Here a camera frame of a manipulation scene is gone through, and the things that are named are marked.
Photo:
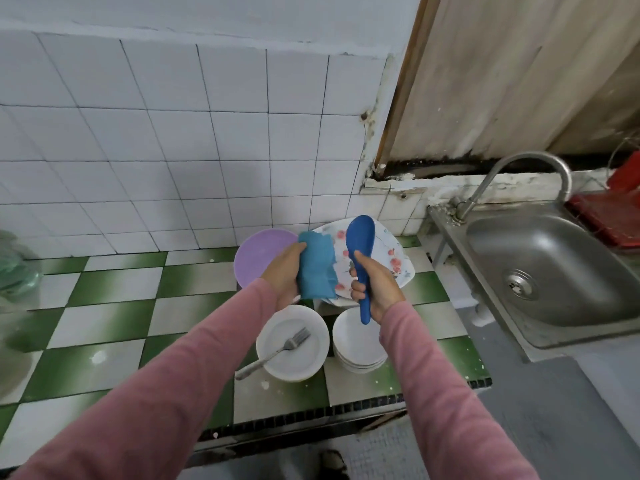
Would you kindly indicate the clear bottle with green liquid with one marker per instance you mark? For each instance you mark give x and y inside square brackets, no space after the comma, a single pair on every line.
[15,265]

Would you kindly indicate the blue cleaning cloth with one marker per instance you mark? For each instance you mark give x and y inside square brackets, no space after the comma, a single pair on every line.
[318,265]

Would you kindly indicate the stainless steel sink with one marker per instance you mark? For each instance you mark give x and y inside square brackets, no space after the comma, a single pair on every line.
[560,255]

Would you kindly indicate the green checkered tile countertop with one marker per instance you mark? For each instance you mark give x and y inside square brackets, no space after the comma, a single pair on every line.
[110,315]

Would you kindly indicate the red plastic cutlery cup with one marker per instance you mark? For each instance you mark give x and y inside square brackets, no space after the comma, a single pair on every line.
[628,173]

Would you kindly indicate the stack of floral plates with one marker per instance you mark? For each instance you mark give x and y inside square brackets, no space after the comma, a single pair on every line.
[395,260]

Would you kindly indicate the person's left hand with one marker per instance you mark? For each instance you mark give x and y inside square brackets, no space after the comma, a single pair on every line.
[283,275]

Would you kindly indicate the chrome faucet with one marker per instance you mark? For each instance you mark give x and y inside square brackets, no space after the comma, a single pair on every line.
[520,160]

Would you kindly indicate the metal fork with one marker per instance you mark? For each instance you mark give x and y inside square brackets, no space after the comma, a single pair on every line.
[293,342]

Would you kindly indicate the person's right leg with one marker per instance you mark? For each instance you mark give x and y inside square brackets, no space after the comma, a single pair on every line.
[332,463]

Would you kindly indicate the purple plastic bowl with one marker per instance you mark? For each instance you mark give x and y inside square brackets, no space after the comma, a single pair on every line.
[255,255]

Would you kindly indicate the stack of white saucers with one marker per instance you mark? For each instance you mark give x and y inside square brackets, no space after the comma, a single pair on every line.
[358,345]

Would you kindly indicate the weathered wooden board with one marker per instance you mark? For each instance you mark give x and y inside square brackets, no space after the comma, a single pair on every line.
[520,75]

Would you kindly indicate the blue rice paddle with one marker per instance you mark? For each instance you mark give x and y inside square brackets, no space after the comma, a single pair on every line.
[362,240]

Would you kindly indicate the person's left forearm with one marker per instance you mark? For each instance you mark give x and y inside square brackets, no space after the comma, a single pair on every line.
[150,405]

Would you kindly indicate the person's right forearm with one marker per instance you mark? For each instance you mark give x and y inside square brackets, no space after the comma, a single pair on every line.
[460,405]

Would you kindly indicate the white bowl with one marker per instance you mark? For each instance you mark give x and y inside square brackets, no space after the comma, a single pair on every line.
[300,365]

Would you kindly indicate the person's right hand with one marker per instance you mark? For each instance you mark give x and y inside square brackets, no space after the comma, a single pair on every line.
[378,285]

